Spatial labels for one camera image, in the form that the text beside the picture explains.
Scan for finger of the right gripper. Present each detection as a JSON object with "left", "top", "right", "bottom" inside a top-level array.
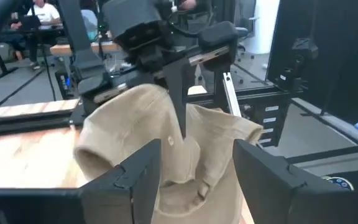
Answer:
[
  {"left": 162, "top": 58, "right": 198, "bottom": 140},
  {"left": 126, "top": 68, "right": 167, "bottom": 90}
]

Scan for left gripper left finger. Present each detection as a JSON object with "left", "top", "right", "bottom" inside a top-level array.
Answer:
[{"left": 0, "top": 139, "right": 162, "bottom": 224}]

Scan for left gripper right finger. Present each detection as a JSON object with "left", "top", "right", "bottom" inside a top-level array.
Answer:
[{"left": 233, "top": 139, "right": 358, "bottom": 224}]

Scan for beige cloths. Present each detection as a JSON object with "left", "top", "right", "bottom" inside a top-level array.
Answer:
[{"left": 73, "top": 83, "right": 264, "bottom": 224}]

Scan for round blue white badge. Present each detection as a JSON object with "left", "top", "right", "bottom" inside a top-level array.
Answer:
[{"left": 321, "top": 175, "right": 355, "bottom": 191}]

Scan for person's hand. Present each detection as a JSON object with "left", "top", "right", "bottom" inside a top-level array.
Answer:
[{"left": 178, "top": 0, "right": 198, "bottom": 11}]

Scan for person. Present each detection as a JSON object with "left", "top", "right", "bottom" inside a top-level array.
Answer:
[
  {"left": 9, "top": 0, "right": 62, "bottom": 71},
  {"left": 79, "top": 8, "right": 99, "bottom": 42}
]

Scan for black computer tower blue light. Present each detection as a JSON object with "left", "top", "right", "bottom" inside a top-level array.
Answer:
[{"left": 54, "top": 68, "right": 76, "bottom": 101}]

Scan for black drawer cabinet white labels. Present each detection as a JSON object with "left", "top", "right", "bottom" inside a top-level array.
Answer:
[{"left": 253, "top": 93, "right": 291, "bottom": 147}]

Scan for black office chair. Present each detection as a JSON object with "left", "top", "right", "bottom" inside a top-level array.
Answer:
[{"left": 234, "top": 17, "right": 254, "bottom": 60}]

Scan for wooden desk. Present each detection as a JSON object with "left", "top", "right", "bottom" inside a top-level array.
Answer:
[{"left": 50, "top": 41, "right": 122, "bottom": 57}]

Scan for black laptop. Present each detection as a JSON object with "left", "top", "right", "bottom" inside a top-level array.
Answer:
[{"left": 19, "top": 14, "right": 42, "bottom": 31}]

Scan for black mounted device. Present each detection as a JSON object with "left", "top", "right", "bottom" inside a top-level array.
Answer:
[{"left": 273, "top": 37, "right": 319, "bottom": 93}]

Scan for black desk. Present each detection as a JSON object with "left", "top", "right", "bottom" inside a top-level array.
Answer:
[{"left": 0, "top": 26, "right": 65, "bottom": 78}]

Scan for black curtain panel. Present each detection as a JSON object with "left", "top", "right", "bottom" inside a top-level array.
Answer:
[{"left": 265, "top": 0, "right": 358, "bottom": 125}]

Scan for silver aluminium frame bar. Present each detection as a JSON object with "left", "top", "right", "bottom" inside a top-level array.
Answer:
[{"left": 222, "top": 72, "right": 242, "bottom": 118}]

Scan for black frame post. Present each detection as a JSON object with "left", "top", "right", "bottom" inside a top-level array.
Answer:
[{"left": 57, "top": 0, "right": 107, "bottom": 78}]

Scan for black table frame rail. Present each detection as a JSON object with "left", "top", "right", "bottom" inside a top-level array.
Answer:
[{"left": 0, "top": 107, "right": 85, "bottom": 138}]

